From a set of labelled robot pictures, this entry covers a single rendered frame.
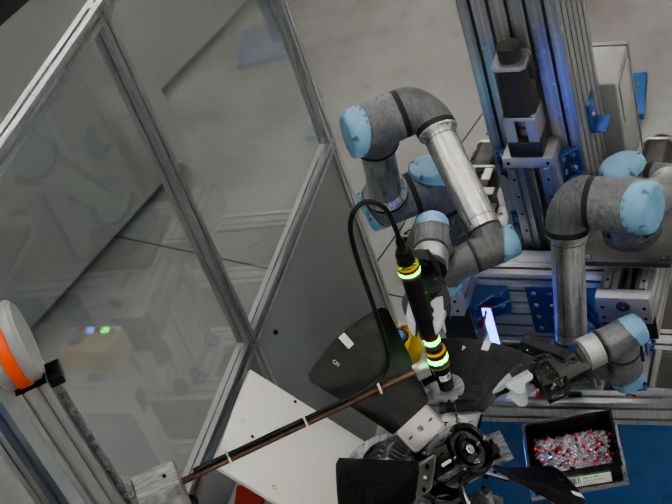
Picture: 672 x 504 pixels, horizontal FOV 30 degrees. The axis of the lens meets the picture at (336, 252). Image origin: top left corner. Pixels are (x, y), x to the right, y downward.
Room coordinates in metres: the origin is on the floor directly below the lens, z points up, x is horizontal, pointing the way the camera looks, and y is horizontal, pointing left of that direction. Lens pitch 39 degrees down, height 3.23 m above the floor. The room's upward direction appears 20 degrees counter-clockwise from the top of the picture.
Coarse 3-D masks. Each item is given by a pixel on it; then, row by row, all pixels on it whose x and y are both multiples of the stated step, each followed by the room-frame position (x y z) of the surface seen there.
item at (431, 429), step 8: (424, 408) 1.81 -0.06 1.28; (416, 416) 1.81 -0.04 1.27; (424, 416) 1.80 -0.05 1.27; (432, 416) 1.80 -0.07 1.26; (408, 424) 1.80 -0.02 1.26; (416, 424) 1.80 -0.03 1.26; (424, 424) 1.79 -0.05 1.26; (432, 424) 1.79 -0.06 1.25; (440, 424) 1.78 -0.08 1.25; (400, 432) 1.80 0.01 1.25; (408, 432) 1.79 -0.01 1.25; (416, 432) 1.79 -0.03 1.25; (424, 432) 1.78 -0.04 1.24; (432, 432) 1.78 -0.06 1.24; (408, 440) 1.78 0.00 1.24; (416, 440) 1.78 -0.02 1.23; (424, 440) 1.77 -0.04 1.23; (416, 448) 1.77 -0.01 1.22
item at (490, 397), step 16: (448, 352) 2.04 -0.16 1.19; (464, 352) 2.02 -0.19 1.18; (480, 352) 2.01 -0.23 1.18; (496, 352) 2.00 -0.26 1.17; (512, 352) 1.99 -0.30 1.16; (464, 368) 1.97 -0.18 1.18; (480, 368) 1.96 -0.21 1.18; (496, 368) 1.95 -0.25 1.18; (512, 368) 1.94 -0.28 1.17; (464, 384) 1.92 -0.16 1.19; (480, 384) 1.91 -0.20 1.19; (496, 384) 1.90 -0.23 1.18; (464, 400) 1.87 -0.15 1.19; (480, 400) 1.86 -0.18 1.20
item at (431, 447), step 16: (448, 432) 1.74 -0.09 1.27; (464, 432) 1.75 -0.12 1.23; (480, 432) 1.75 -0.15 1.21; (432, 448) 1.74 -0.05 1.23; (448, 448) 1.70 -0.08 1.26; (464, 448) 1.72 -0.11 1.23; (480, 448) 1.72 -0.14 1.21; (448, 464) 1.69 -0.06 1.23; (464, 464) 1.68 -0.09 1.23; (480, 464) 1.69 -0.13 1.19; (448, 480) 1.68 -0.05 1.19; (464, 480) 1.67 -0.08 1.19; (432, 496) 1.69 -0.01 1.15; (448, 496) 1.70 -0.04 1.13
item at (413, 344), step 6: (396, 324) 2.31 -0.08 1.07; (402, 330) 2.28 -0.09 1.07; (408, 330) 2.27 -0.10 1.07; (408, 336) 2.25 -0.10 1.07; (408, 342) 2.23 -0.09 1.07; (414, 342) 2.25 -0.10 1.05; (420, 342) 2.28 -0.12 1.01; (408, 348) 2.21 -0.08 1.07; (414, 348) 2.24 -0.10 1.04; (420, 348) 2.27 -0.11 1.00; (414, 354) 2.23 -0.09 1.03; (420, 354) 2.26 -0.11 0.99; (414, 360) 2.22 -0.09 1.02
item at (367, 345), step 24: (384, 312) 1.97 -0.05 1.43; (360, 336) 1.93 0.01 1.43; (360, 360) 1.89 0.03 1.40; (384, 360) 1.89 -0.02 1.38; (408, 360) 1.88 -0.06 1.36; (336, 384) 1.87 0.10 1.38; (360, 384) 1.86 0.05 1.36; (408, 384) 1.85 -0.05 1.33; (360, 408) 1.83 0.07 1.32; (384, 408) 1.82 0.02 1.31; (408, 408) 1.81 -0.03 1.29
